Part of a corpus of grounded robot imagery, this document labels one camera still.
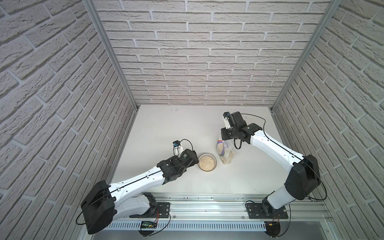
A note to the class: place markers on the left aluminium corner post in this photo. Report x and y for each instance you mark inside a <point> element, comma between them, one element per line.
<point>94,15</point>

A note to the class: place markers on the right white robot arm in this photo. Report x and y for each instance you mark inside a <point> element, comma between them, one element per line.
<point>303,171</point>

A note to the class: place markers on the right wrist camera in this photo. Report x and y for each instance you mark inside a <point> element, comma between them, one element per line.
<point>226,120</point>

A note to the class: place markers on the aluminium corner post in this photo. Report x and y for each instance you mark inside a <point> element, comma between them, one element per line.
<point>94,15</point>
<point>321,26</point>

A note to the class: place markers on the patterned ceramic breakfast bowl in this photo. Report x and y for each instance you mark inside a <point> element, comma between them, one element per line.
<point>207,162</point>

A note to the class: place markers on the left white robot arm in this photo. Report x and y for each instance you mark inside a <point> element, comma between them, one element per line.
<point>130,198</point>

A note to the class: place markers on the white slotted cable duct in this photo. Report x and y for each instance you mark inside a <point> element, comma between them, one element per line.
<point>221,226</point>

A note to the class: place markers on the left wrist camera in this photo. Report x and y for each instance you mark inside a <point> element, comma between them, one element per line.
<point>178,148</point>

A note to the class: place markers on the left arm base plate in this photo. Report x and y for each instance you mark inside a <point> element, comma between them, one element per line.
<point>161,211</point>

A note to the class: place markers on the green circuit board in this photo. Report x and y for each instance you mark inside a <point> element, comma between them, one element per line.
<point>148,225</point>

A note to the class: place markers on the clear oats bag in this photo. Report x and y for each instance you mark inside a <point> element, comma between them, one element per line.
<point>225,150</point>

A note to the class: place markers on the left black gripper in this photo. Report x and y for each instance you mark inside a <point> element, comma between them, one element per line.
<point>190,157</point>

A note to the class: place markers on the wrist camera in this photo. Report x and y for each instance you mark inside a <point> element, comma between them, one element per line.
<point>178,148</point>
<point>226,120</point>

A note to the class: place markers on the right aluminium corner post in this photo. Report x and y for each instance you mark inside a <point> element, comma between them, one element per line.
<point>321,26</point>

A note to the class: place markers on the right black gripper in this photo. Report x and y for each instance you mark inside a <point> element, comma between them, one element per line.
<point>227,132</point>

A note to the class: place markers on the aluminium mounting rail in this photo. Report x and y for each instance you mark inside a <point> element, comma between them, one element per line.
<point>232,207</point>

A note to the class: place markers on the black round connector box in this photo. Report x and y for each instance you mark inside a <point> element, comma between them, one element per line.
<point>273,229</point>

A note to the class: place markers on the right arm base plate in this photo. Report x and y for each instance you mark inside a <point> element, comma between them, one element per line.
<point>259,211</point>

